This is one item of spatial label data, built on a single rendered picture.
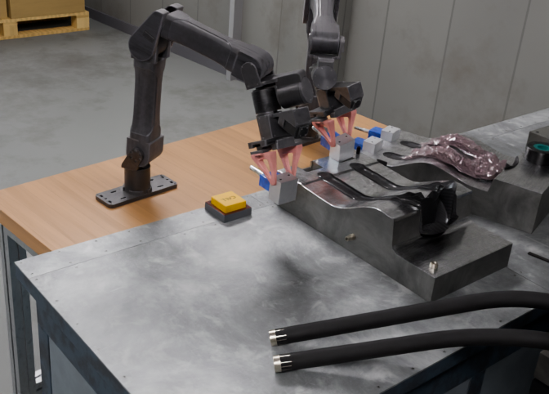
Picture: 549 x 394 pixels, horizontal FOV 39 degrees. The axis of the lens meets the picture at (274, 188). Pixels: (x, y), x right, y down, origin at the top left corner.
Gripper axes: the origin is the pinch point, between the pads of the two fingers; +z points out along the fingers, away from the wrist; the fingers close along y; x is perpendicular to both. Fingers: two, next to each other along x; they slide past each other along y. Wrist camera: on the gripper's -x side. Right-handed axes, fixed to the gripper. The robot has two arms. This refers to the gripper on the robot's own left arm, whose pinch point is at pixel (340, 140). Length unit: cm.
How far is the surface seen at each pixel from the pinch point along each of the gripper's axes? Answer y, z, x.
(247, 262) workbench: -41.9, 12.2, -13.3
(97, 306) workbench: -75, 6, -13
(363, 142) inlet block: 14.0, 5.9, 8.6
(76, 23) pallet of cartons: 111, -47, 431
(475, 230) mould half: 4.2, 22.1, -34.2
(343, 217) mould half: -18.9, 10.9, -19.0
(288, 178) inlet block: -27.3, -1.4, -15.0
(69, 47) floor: 88, -32, 398
